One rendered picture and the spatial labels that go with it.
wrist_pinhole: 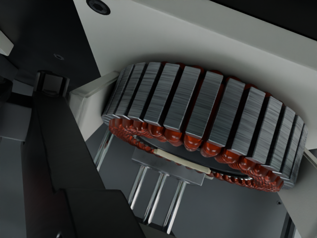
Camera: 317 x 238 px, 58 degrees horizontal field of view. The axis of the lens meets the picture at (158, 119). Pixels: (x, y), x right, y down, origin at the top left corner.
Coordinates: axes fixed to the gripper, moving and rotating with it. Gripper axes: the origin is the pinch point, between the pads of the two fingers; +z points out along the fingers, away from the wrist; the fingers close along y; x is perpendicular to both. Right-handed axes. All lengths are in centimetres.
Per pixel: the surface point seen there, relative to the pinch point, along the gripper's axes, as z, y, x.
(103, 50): -0.5, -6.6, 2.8
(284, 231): 16.7, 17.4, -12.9
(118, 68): 1.3, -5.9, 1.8
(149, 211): 9.4, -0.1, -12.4
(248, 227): 19.9, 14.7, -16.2
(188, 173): 10.1, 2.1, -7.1
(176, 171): 9.9, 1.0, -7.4
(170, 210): 9.9, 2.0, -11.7
